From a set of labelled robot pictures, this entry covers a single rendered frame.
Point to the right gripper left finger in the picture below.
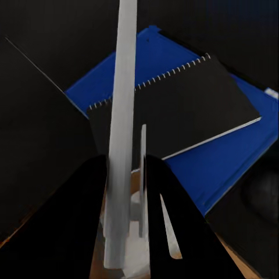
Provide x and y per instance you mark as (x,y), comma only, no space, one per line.
(58,241)

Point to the desk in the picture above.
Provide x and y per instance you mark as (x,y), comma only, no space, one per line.
(48,45)

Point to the folder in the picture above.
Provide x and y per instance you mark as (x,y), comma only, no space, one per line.
(207,171)

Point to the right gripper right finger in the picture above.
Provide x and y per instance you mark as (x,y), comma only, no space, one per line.
(204,256)

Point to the desktop computer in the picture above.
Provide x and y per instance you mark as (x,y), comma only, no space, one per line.
(138,249)

